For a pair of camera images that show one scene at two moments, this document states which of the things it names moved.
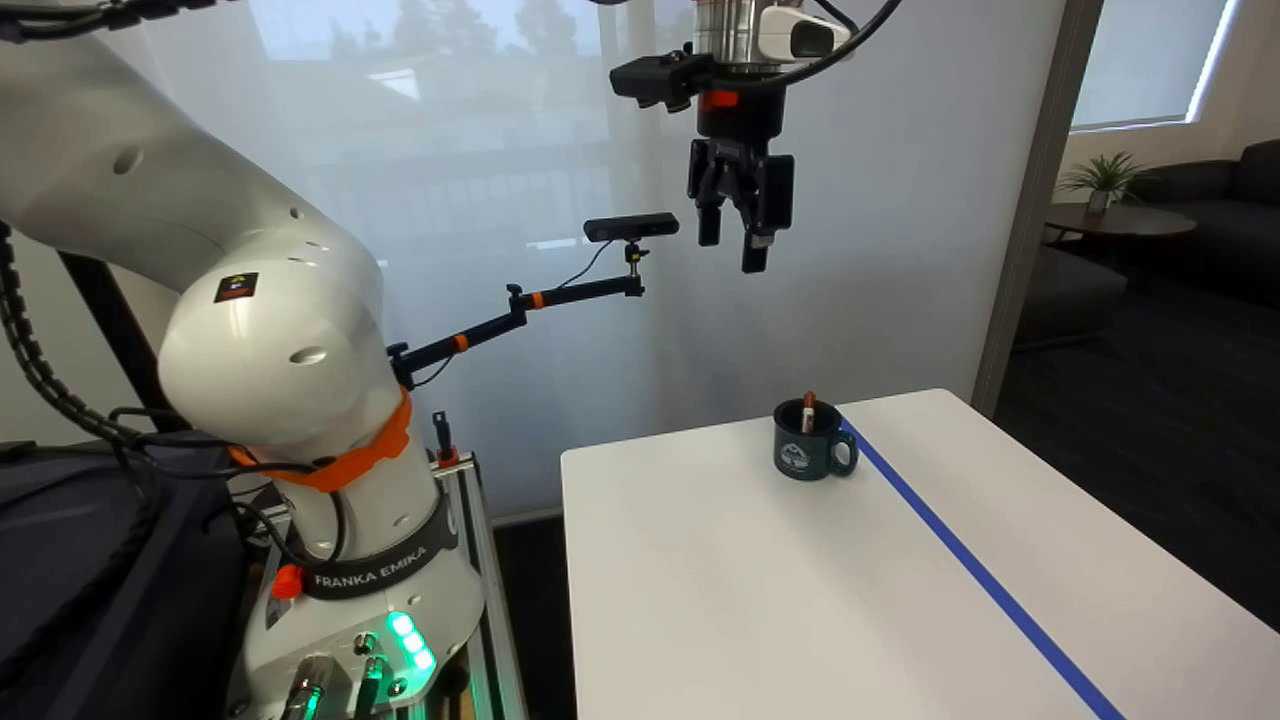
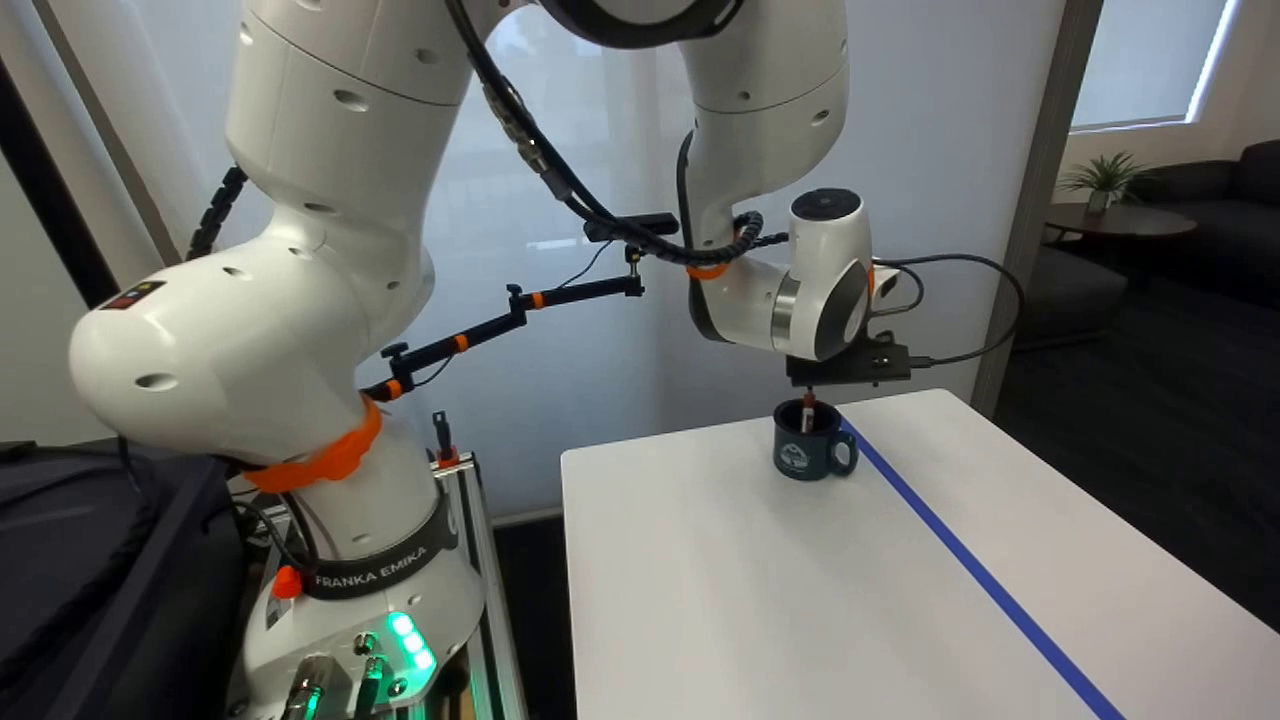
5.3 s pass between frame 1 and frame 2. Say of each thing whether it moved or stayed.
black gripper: moved
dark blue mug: stayed
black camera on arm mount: stayed
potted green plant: stayed
